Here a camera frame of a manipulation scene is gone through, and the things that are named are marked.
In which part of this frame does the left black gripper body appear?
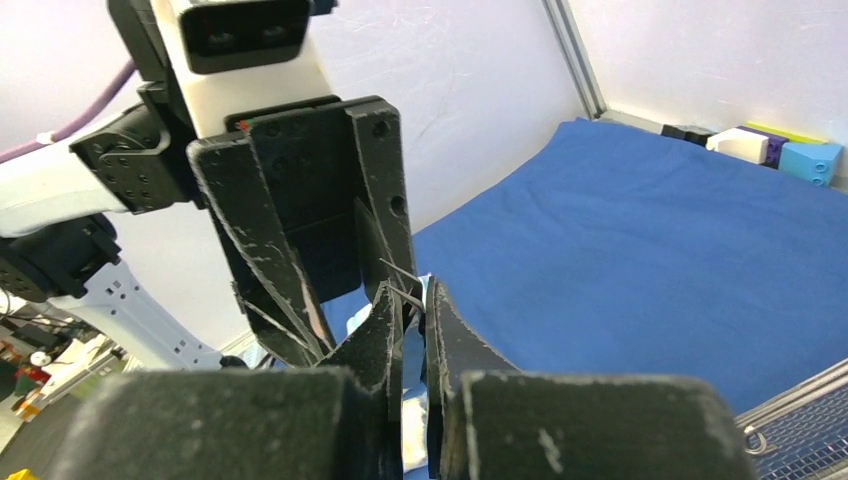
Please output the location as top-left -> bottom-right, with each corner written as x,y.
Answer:
225,95 -> 366,303

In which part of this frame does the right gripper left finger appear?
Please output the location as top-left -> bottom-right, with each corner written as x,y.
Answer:
49,284 -> 403,479

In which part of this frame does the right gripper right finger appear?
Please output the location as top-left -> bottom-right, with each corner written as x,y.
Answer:
424,278 -> 756,479

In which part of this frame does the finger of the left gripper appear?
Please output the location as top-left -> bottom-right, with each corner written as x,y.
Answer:
187,132 -> 335,367
345,96 -> 416,300

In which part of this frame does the thin steel instrument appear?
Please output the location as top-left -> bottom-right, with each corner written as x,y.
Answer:
379,257 -> 426,314

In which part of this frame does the blue surgical drape cloth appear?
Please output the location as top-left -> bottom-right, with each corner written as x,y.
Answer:
321,117 -> 848,480

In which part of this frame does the wire mesh instrument basket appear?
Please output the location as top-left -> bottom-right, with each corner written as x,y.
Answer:
736,360 -> 847,480

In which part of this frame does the white blue labelled packet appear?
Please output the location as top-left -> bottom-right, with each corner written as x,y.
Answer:
401,324 -> 429,479

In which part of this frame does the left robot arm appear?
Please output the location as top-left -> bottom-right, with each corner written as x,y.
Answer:
1,1 -> 421,370

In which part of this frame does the small black block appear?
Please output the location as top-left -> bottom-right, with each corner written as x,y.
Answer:
661,124 -> 716,147

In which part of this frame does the white yellow small object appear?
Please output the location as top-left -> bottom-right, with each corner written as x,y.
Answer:
706,123 -> 824,165

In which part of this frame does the purple small block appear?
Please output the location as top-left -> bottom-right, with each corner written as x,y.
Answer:
739,125 -> 789,170

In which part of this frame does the blue small block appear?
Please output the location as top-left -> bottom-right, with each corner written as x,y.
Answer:
778,142 -> 843,187

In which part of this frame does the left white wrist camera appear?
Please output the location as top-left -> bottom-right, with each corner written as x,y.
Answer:
151,0 -> 338,138

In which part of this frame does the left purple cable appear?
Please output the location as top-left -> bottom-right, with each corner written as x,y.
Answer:
0,58 -> 137,166

